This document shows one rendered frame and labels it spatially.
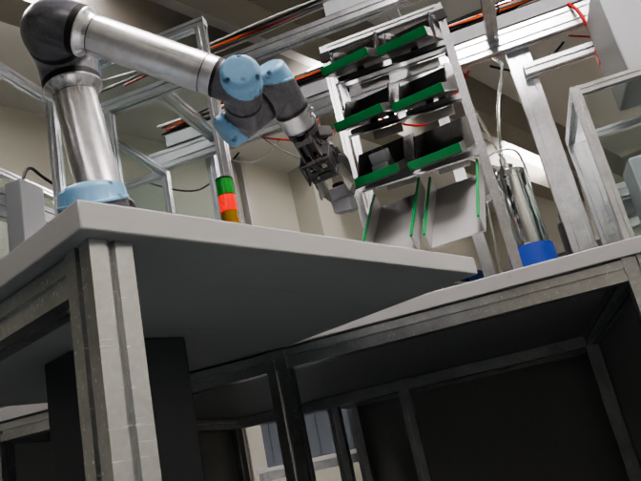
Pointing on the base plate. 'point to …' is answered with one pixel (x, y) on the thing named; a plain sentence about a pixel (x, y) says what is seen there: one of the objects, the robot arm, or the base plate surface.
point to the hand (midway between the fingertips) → (341, 192)
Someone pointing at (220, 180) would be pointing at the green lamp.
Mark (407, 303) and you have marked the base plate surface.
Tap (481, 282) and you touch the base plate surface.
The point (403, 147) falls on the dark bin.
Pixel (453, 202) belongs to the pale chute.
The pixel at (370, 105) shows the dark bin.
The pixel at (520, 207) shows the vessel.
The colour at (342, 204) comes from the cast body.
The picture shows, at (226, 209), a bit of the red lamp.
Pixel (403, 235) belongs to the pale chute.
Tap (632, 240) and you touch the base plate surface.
